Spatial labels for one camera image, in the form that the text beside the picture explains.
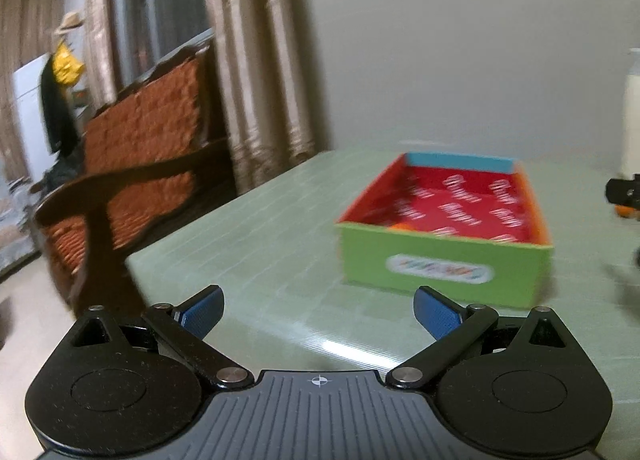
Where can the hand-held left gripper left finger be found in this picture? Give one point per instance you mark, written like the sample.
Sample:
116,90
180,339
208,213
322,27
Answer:
202,312

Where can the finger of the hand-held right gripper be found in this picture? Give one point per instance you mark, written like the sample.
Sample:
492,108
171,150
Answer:
622,190

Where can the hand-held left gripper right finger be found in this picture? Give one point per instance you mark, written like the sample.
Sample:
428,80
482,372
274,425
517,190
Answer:
437,312

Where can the medium orange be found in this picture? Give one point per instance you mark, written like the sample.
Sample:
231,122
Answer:
627,211

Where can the colourful cardboard box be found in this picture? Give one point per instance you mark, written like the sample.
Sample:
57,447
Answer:
440,260

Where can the small orange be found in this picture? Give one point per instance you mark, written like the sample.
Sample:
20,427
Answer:
401,227

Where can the white thermos jug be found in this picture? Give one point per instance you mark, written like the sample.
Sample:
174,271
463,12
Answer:
632,115

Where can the green grid table mat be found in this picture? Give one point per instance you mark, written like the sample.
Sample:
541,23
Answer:
250,240

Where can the wooden wicker armchair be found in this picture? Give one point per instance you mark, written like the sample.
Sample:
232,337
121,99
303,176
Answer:
140,140

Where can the dark cloth pile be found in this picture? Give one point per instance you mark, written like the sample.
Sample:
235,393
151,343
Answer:
65,173

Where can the black hanging garment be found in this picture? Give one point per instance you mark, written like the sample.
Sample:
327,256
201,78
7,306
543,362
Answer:
57,115

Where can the beige satin curtain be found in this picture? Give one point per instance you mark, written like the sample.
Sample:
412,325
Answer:
255,65
100,25

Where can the white refrigerator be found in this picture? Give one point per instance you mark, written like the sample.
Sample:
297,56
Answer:
27,115

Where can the yellow bag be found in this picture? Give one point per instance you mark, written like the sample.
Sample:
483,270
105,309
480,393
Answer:
67,65

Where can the window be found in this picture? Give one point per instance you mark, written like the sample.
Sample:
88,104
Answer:
155,5

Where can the straw hat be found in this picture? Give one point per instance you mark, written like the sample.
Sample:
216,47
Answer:
69,23

